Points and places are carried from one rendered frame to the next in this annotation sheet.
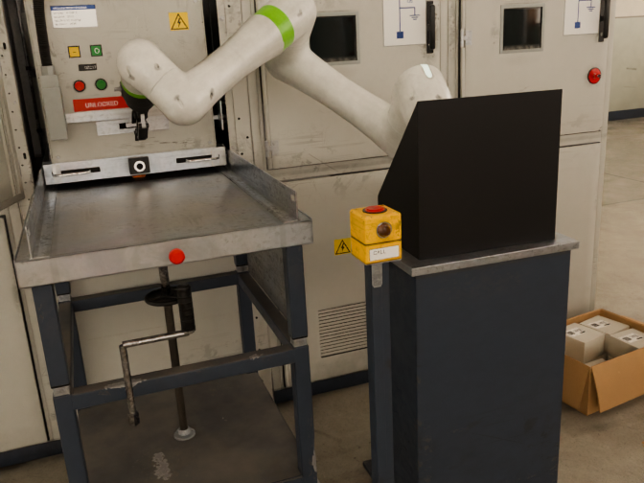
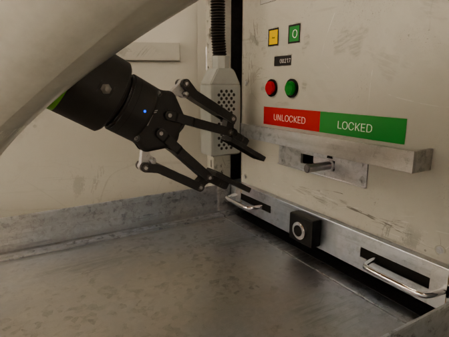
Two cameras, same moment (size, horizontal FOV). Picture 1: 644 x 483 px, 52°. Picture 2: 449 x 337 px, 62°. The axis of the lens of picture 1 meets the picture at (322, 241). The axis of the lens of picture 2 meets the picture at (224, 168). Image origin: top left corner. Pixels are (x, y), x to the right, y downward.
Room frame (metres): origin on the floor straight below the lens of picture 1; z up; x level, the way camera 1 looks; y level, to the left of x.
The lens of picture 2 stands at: (1.74, -0.04, 1.15)
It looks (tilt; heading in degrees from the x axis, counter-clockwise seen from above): 13 degrees down; 78
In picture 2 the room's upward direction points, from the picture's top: straight up
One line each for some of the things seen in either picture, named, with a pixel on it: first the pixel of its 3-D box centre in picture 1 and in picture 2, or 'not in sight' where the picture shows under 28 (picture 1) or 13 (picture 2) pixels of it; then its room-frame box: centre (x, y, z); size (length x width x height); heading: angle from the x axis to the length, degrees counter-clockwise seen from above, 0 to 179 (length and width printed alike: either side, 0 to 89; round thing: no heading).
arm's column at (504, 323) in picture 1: (462, 376); not in sight; (1.57, -0.35, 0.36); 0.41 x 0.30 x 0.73; 107
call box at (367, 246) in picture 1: (375, 234); not in sight; (1.29, -0.11, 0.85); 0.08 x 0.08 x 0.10; 19
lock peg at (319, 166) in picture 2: not in sight; (320, 161); (2.02, 0.51, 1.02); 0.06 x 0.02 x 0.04; 19
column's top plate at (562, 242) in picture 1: (463, 240); not in sight; (1.57, -0.35, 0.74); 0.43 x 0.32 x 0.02; 107
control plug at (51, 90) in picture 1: (54, 106); (221, 111); (1.89, 0.72, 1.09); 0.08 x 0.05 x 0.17; 19
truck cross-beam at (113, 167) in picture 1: (138, 163); (319, 225); (2.04, 0.55, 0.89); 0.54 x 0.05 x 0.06; 109
